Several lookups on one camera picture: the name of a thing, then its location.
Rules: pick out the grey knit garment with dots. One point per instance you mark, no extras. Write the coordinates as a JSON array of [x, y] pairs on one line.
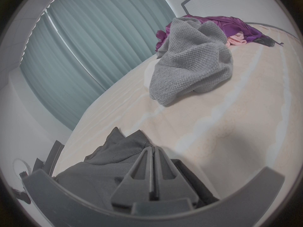
[[191, 63]]

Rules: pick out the purple satin garment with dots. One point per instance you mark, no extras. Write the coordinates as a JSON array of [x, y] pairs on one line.
[[234, 26]]

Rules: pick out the blue-green curtain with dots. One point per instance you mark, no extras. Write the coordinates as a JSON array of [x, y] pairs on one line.
[[59, 74], [113, 27]]

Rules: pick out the black T-shirt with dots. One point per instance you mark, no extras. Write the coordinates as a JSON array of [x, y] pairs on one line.
[[94, 178]]

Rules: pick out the pink garment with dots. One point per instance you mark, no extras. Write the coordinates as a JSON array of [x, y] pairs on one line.
[[236, 39]]

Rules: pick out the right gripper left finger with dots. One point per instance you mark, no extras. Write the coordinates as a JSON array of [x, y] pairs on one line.
[[137, 185]]

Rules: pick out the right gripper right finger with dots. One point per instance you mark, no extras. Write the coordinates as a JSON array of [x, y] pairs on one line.
[[172, 185]]

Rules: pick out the bed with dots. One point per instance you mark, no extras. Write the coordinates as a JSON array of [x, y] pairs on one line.
[[213, 117]]

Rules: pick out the black chest of drawers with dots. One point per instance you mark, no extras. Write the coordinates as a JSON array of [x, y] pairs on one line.
[[53, 155]]

